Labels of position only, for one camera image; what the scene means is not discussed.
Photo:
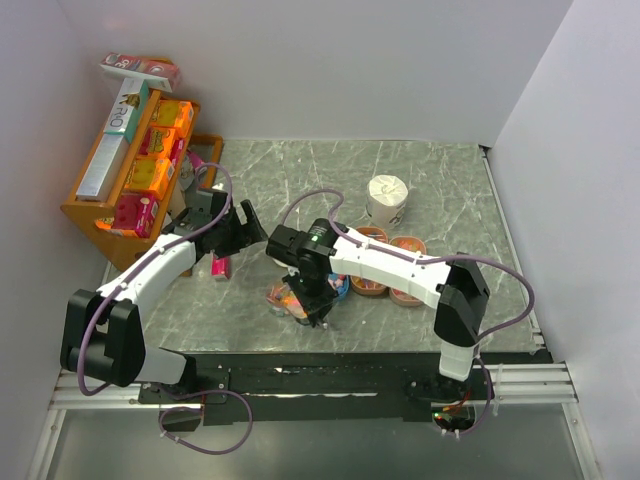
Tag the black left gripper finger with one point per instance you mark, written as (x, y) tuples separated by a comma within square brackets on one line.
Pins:
[(250, 215), (247, 237)]

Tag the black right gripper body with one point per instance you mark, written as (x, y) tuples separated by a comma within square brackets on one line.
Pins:
[(314, 292)]

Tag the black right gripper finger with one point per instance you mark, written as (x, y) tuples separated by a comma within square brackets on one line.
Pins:
[(311, 319), (321, 315)]

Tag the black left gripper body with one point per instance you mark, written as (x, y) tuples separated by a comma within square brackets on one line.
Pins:
[(227, 234)]

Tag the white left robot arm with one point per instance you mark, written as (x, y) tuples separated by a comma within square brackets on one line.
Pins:
[(103, 336)]

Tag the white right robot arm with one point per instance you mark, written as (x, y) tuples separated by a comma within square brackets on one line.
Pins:
[(454, 286)]

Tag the blue tray of star candies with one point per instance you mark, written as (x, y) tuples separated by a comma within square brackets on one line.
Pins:
[(340, 284)]

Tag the pink toothpaste box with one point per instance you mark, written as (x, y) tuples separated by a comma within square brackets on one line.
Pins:
[(221, 268)]

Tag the gold jar lid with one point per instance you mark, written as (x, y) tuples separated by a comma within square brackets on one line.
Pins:
[(280, 263)]

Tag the clear glass jar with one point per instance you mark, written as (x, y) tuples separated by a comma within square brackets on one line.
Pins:
[(284, 302)]

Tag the pink tray of lollipops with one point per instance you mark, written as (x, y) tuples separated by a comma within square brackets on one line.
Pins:
[(363, 286)]

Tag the white pink packet in shelf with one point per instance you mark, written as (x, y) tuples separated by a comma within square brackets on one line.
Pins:
[(192, 170)]

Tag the wooden shelf rack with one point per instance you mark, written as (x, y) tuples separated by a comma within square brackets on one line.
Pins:
[(94, 218)]

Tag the pink smiley box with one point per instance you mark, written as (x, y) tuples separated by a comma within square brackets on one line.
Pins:
[(135, 215)]

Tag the orange smiley box lower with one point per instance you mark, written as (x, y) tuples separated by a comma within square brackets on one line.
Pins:
[(149, 176)]

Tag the orange smiley box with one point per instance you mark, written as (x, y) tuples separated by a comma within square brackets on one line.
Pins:
[(149, 176), (173, 114)]

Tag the pink tray of gummy stars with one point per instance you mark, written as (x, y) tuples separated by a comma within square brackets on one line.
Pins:
[(412, 244)]

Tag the orange red snack box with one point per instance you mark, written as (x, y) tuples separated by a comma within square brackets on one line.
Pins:
[(158, 143)]

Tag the orange smiley box top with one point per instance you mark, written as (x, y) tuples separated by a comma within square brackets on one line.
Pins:
[(173, 114)]

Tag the silver long box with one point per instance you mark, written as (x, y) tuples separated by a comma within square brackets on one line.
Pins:
[(103, 169)]

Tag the teal white long box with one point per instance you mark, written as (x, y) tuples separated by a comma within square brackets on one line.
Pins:
[(126, 111)]

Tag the pink box on top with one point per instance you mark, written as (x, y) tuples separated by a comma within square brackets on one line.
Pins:
[(159, 75)]

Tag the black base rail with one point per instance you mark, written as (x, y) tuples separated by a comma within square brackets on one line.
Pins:
[(270, 386)]

